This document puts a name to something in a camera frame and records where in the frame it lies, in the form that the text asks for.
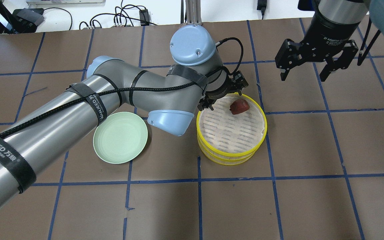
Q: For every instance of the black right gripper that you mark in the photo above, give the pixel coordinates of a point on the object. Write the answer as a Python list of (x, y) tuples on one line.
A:
[(325, 30)]

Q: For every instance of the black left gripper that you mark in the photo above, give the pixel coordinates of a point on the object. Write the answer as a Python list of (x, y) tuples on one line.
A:
[(208, 100)]

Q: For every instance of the yellow bamboo steamer layer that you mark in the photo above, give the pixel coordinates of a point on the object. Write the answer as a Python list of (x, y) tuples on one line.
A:
[(230, 133), (224, 158)]

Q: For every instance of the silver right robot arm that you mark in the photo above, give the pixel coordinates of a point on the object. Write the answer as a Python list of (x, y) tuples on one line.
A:
[(348, 12)]

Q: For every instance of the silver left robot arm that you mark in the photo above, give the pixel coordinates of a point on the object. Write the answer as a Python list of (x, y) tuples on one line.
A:
[(195, 81)]

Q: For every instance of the black power adapter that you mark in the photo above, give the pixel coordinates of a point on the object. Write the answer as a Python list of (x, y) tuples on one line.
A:
[(144, 17)]

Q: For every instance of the light green round plate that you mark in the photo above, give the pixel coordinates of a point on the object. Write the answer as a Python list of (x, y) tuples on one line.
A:
[(121, 138)]

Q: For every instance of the aluminium frame post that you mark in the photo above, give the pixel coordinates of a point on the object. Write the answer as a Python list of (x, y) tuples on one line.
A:
[(191, 12)]

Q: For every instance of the black camera on stand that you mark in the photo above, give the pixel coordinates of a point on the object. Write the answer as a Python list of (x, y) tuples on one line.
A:
[(19, 20)]

